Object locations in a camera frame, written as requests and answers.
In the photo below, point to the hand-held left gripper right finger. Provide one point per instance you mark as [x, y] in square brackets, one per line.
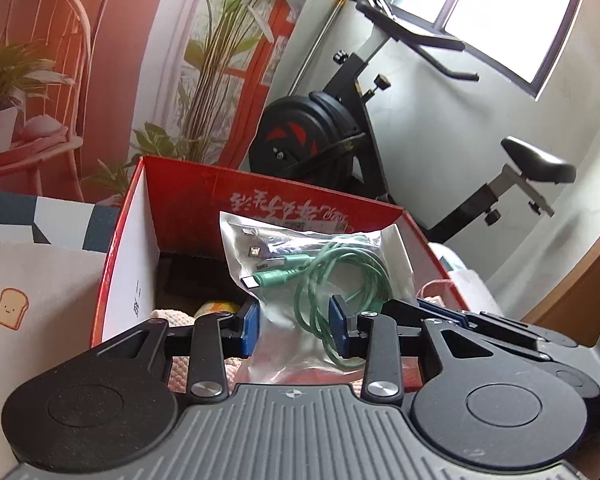
[337, 327]

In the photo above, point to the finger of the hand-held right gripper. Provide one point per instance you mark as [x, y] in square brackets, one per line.
[510, 332]

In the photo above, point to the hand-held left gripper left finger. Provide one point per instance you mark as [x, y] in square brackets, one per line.
[250, 332]

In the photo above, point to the red strawberry cardboard box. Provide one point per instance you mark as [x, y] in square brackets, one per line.
[180, 195]

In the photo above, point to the pink towel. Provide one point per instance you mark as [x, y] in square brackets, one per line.
[180, 317]

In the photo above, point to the wooden furniture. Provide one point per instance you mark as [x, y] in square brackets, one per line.
[580, 290]

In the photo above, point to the black exercise bike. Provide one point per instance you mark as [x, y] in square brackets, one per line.
[305, 135]

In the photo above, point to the white printed blanket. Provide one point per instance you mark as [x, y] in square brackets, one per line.
[30, 360]

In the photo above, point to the blue white geometric mat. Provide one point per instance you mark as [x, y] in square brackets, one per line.
[10, 210]

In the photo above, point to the metal rod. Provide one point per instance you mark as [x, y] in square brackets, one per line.
[322, 35]

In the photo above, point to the window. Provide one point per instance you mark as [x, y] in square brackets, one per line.
[505, 10]

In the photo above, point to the wall poster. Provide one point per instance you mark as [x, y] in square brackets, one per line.
[130, 60]

